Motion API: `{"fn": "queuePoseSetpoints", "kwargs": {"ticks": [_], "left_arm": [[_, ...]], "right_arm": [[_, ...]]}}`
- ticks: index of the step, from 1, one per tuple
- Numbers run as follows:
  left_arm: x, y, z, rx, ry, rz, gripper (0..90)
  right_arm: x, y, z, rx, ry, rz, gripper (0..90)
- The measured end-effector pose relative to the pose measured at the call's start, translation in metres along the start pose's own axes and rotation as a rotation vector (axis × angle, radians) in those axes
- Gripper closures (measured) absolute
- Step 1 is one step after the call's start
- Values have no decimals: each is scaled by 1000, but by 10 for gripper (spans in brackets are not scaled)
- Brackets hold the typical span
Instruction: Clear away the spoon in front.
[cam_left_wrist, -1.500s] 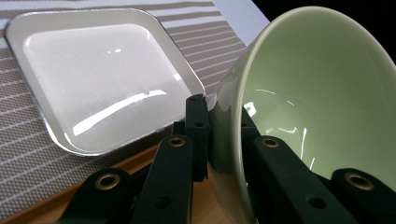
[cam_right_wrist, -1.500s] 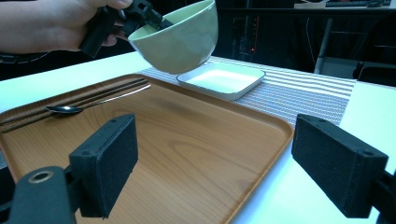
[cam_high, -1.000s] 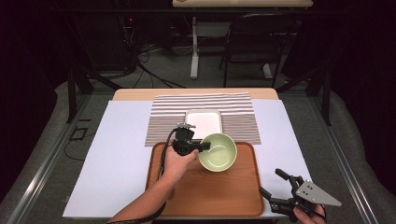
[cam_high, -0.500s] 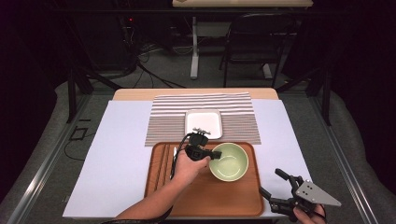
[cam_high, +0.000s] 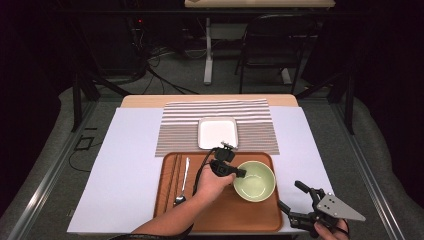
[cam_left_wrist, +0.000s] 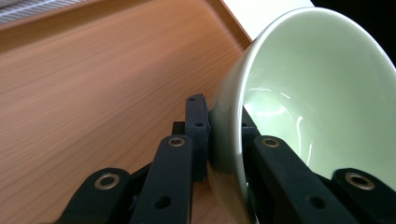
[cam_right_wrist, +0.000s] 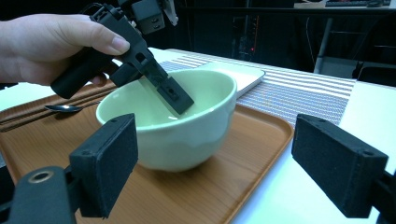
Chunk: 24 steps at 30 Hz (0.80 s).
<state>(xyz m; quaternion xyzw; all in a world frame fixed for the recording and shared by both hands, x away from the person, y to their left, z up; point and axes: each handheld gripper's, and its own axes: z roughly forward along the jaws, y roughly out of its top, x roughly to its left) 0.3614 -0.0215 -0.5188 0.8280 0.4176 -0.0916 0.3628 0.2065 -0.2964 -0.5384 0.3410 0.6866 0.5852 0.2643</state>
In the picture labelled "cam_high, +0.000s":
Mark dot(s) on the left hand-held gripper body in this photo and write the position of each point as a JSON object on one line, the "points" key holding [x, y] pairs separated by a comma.
{"points": [[221, 165]]}

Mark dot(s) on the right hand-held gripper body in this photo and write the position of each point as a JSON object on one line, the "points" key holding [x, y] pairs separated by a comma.
{"points": [[335, 208]]}

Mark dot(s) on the green bowl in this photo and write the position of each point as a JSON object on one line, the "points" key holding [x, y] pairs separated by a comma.
{"points": [[255, 186]]}

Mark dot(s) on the white square plate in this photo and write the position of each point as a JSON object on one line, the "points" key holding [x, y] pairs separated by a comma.
{"points": [[216, 131]]}

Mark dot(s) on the orange wood-grain tray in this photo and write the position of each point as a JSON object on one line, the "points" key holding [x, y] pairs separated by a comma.
{"points": [[240, 213]]}

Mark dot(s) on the metal spoon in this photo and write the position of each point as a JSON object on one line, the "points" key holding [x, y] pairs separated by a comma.
{"points": [[180, 200]]}

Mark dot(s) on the person's left hand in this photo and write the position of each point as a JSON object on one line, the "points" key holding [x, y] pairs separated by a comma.
{"points": [[211, 186]]}

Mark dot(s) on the person's right hand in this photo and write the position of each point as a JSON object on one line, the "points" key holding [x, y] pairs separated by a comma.
{"points": [[330, 233]]}

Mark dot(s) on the striped placemat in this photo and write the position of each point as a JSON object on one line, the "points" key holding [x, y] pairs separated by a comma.
{"points": [[180, 133]]}

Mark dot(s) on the black metal stand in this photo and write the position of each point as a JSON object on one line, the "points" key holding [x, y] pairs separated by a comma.
{"points": [[77, 106], [349, 106]]}

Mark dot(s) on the white desk leg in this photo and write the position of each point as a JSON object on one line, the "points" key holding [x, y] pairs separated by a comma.
{"points": [[208, 60], [286, 76]]}

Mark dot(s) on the black folding chair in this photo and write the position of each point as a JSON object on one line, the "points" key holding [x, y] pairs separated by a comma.
{"points": [[276, 36]]}

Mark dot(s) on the light wooden desk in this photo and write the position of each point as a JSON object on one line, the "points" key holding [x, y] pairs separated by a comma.
{"points": [[260, 3]]}

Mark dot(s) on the aluminium rail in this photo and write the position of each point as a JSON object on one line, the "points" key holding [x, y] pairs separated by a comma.
{"points": [[370, 173], [50, 173]]}

